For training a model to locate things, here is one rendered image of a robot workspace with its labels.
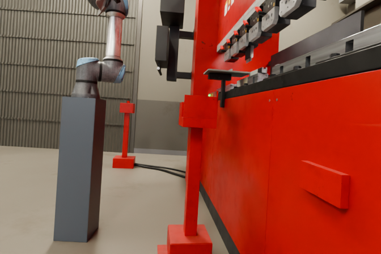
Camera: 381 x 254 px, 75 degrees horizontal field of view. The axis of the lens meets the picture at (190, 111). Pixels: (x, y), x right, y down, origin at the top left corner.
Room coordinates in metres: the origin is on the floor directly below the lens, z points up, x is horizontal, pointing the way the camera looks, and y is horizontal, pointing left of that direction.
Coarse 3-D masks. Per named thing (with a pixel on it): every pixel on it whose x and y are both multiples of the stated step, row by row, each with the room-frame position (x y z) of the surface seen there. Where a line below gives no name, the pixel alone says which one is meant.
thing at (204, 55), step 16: (208, 0) 2.45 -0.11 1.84; (208, 16) 2.45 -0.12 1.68; (208, 32) 2.45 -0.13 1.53; (208, 48) 2.45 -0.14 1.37; (256, 48) 2.51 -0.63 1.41; (272, 48) 2.53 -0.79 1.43; (192, 64) 2.65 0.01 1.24; (208, 64) 2.45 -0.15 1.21; (224, 64) 2.47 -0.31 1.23; (240, 64) 2.49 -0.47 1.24; (256, 64) 2.51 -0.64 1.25; (192, 80) 2.56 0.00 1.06; (208, 80) 2.45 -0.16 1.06
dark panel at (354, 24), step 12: (360, 12) 1.36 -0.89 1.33; (336, 24) 1.54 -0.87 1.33; (348, 24) 1.44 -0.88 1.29; (360, 24) 1.35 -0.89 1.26; (312, 36) 1.79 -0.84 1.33; (324, 36) 1.65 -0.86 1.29; (336, 36) 1.54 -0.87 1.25; (348, 36) 1.44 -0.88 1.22; (288, 48) 2.13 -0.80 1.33; (300, 48) 1.94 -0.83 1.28; (312, 48) 1.78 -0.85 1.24; (276, 60) 2.35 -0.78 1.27; (288, 60) 2.12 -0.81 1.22
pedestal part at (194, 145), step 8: (192, 128) 1.23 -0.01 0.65; (200, 128) 1.24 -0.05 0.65; (192, 136) 1.23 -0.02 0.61; (200, 136) 1.24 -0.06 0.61; (192, 144) 1.23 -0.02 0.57; (200, 144) 1.24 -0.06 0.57; (192, 152) 1.23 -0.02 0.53; (200, 152) 1.24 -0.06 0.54; (192, 160) 1.23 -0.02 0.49; (200, 160) 1.24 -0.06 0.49; (192, 168) 1.23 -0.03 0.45; (200, 168) 1.24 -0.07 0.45; (192, 176) 1.23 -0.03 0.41; (192, 184) 1.23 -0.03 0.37; (192, 192) 1.23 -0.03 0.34; (192, 200) 1.23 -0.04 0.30; (192, 208) 1.23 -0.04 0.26; (184, 216) 1.27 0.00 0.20; (192, 216) 1.23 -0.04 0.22; (184, 224) 1.26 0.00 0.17; (192, 224) 1.24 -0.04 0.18; (184, 232) 1.24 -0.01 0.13; (192, 232) 1.24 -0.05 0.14
